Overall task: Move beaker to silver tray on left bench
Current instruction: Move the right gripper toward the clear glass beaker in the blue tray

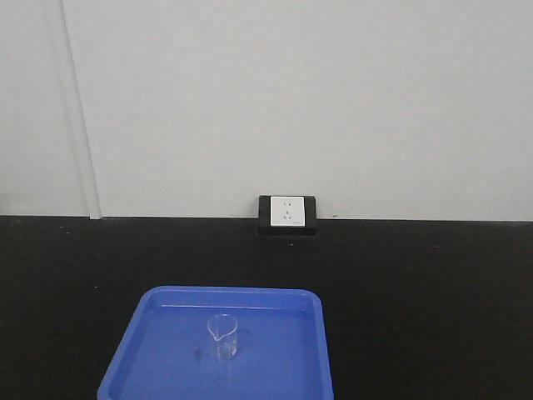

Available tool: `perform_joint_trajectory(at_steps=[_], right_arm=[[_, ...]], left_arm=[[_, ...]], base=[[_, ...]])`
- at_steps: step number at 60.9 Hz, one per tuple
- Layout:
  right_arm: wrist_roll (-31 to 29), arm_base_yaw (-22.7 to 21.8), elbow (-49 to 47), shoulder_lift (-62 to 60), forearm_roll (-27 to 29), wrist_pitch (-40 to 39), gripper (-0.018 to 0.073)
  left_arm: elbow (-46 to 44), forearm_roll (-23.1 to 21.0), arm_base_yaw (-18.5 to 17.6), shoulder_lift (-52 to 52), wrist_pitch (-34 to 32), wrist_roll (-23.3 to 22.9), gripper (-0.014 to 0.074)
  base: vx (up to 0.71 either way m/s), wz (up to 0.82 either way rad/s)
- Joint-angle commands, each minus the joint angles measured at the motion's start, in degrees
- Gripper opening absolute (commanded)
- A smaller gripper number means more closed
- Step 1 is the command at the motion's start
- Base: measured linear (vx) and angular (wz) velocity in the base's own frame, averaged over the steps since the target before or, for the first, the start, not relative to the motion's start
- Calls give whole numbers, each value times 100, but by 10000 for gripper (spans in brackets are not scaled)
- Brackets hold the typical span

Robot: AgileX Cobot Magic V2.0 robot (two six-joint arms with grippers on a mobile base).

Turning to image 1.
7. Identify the clear glass beaker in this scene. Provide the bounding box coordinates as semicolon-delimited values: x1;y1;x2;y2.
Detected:
207;313;239;361

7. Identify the blue plastic tray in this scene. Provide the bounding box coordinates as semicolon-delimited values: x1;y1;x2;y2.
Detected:
97;286;334;399

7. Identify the white socket in black box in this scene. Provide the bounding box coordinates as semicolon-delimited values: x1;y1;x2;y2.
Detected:
257;195;317;238

